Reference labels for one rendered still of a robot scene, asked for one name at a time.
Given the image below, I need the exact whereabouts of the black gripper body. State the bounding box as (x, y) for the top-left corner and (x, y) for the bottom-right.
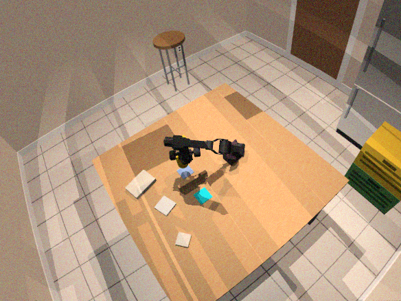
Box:
(169, 147), (201, 161)

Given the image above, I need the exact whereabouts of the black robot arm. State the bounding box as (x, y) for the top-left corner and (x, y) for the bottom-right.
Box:
(163, 135), (245, 165)

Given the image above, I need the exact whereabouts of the white flat panel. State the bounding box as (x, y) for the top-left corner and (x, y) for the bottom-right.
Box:
(154, 195), (176, 216)

